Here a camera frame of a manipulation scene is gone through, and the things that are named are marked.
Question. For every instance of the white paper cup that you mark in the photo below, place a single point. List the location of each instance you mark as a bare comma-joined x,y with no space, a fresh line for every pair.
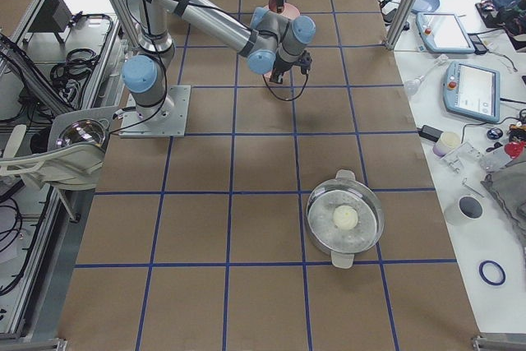
465,210

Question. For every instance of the white steamed bun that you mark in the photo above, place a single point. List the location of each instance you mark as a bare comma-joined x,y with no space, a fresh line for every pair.
345,217

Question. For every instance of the far teach pendant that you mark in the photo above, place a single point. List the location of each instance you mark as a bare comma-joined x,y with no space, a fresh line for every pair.
443,33

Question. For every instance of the purple white cup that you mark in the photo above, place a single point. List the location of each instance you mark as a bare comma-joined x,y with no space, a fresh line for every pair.
447,142

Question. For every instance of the light bulb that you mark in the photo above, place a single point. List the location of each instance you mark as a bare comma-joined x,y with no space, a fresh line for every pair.
412,86

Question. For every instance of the pink plate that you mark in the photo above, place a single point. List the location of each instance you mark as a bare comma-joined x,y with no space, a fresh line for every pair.
290,11

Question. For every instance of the teach pendant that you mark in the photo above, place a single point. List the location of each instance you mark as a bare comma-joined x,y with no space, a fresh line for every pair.
472,91
443,33

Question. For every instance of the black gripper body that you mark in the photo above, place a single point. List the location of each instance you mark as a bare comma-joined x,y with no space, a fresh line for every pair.
282,66

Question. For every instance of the steel steamer pot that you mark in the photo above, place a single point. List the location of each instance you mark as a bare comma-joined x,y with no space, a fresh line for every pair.
343,245

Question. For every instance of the small black adapter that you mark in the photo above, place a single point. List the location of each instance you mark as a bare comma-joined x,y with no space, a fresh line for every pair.
429,133

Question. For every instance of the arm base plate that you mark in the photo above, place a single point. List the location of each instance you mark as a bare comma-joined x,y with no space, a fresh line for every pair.
171,120

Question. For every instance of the near teach pendant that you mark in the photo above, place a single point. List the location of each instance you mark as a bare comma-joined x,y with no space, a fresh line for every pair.
472,91

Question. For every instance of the glass bowl on chair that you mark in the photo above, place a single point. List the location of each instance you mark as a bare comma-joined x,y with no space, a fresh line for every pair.
84,130

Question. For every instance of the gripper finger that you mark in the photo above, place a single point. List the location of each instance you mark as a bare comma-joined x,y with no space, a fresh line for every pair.
279,6
277,76

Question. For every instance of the blue plate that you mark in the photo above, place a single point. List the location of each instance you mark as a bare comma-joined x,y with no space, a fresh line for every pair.
425,6

